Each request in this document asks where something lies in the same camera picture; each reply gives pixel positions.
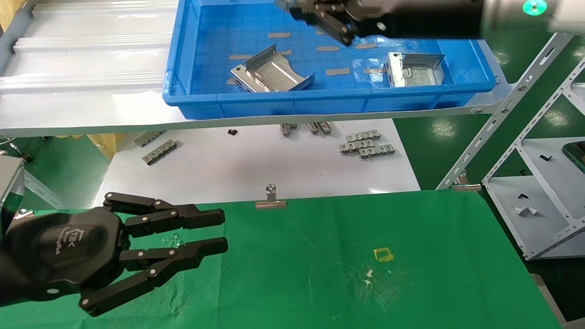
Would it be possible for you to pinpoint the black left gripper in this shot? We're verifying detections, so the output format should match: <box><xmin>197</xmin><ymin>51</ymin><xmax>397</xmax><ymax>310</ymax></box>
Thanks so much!
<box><xmin>0</xmin><ymin>207</ymin><xmax>127</xmax><ymax>304</ymax></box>

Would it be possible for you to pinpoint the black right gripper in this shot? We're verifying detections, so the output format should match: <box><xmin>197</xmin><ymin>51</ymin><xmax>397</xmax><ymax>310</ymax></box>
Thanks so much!
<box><xmin>291</xmin><ymin>0</ymin><xmax>439</xmax><ymax>46</ymax></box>

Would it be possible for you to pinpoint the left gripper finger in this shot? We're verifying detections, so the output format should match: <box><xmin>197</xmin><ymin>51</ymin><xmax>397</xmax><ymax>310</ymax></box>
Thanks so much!
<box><xmin>104</xmin><ymin>192</ymin><xmax>225</xmax><ymax>238</ymax></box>
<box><xmin>79</xmin><ymin>238</ymin><xmax>228</xmax><ymax>317</ymax></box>

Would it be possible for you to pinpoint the silver binder clip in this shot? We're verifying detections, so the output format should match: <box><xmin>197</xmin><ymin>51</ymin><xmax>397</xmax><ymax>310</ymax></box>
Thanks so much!
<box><xmin>452</xmin><ymin>170</ymin><xmax>482</xmax><ymax>192</ymax></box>
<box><xmin>255</xmin><ymin>184</ymin><xmax>287</xmax><ymax>209</ymax></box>

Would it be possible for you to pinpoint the tan cardboard box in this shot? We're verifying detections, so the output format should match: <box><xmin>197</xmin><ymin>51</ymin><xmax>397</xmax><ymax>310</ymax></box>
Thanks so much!
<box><xmin>0</xmin><ymin>0</ymin><xmax>28</xmax><ymax>30</ymax></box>
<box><xmin>87</xmin><ymin>133</ymin><xmax>124</xmax><ymax>160</ymax></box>

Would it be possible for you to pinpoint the blue plastic bin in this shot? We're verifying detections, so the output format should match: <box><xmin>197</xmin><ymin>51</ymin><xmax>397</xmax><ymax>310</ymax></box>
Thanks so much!
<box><xmin>163</xmin><ymin>0</ymin><xmax>498</xmax><ymax>120</ymax></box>

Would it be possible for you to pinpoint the white corrugated plastic sheet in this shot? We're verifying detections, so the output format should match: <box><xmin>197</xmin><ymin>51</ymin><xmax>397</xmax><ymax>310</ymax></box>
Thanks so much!
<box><xmin>2</xmin><ymin>0</ymin><xmax>180</xmax><ymax>97</ymax></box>

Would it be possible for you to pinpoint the dark green flat object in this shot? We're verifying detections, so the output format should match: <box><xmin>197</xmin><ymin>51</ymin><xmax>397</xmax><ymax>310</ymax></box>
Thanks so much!
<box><xmin>562</xmin><ymin>141</ymin><xmax>585</xmax><ymax>174</ymax></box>

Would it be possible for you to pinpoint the white slotted angle rack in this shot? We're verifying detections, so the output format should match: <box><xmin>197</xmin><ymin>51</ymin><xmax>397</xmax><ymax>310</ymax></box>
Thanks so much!
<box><xmin>436</xmin><ymin>33</ymin><xmax>585</xmax><ymax>261</ymax></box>

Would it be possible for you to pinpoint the grey metal frame bar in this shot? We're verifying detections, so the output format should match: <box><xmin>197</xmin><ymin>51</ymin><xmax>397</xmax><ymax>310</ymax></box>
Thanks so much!
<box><xmin>23</xmin><ymin>171</ymin><xmax>69</xmax><ymax>209</ymax></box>

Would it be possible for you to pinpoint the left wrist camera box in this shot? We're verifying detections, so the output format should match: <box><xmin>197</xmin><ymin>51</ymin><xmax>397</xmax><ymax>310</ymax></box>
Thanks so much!
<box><xmin>0</xmin><ymin>155</ymin><xmax>26</xmax><ymax>225</ymax></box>

